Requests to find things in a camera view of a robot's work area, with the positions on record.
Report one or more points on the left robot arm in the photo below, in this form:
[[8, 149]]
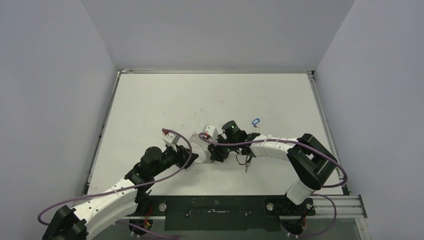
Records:
[[88, 219]]

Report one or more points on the clear plastic keyring holder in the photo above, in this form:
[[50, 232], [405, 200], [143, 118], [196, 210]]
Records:
[[201, 148]]

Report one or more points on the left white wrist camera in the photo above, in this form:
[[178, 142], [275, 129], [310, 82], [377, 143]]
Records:
[[170, 139]]

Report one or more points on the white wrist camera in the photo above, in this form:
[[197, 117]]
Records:
[[170, 139], [211, 132]]

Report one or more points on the blue tagged key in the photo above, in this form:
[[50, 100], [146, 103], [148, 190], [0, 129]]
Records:
[[255, 122]]

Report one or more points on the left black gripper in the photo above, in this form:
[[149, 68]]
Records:
[[181, 155]]

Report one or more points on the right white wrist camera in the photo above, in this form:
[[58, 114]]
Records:
[[211, 132]]

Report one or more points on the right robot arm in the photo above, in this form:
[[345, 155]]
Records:
[[311, 161]]

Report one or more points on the aluminium front rail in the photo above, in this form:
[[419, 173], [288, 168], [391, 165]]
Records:
[[341, 207]]

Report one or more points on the black tagged key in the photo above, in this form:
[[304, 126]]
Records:
[[247, 164]]

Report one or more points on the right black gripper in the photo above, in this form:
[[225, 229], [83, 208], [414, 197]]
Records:
[[216, 151]]

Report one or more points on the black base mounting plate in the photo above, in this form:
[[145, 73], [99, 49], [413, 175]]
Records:
[[224, 223]]

